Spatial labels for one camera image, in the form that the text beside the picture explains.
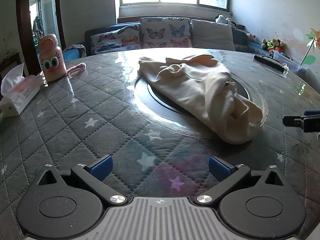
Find square butterfly print cushion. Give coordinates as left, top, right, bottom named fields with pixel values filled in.
left=140, top=17, right=192, bottom=49

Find blue grey cloth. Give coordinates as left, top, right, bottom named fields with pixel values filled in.
left=62, top=44, right=87, bottom=62

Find plain grey cushion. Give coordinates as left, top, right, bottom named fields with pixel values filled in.
left=191, top=19, right=236, bottom=52

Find small pink cloth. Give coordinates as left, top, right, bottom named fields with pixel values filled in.
left=66, top=63, right=87, bottom=77

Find flower wall sticker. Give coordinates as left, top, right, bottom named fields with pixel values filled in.
left=299, top=27, right=320, bottom=66

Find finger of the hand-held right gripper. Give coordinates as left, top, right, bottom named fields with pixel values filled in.
left=282, top=110, right=320, bottom=133

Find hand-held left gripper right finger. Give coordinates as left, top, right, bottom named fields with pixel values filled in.
left=194, top=156, right=286, bottom=206

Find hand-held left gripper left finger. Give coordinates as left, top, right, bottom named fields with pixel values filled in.
left=36, top=155, right=128, bottom=207

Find black remote control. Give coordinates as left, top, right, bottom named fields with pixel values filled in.
left=254, top=54, right=286, bottom=71

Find white tissue pack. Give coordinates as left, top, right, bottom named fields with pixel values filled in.
left=0, top=64, right=42, bottom=117

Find white plush toy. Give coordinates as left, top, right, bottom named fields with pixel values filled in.
left=215, top=14, right=237, bottom=29

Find pink cartoon face bottle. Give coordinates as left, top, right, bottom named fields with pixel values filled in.
left=38, top=34, right=67, bottom=82

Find cream garment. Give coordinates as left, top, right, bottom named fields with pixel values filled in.
left=137, top=54, right=264, bottom=145

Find dark wooden door frame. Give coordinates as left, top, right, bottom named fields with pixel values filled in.
left=16, top=0, right=67, bottom=55

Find wide butterfly print cushion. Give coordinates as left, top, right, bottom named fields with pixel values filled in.
left=90, top=25, right=142, bottom=55

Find dark blue sofa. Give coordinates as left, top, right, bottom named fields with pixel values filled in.
left=84, top=17, right=284, bottom=57

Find colourful plush toys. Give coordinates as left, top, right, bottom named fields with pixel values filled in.
left=261, top=38, right=284, bottom=54

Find round dark table turntable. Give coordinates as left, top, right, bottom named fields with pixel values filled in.
left=134, top=75, right=269, bottom=138

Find clear plastic box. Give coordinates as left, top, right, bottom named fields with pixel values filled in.
left=272, top=51, right=309, bottom=74

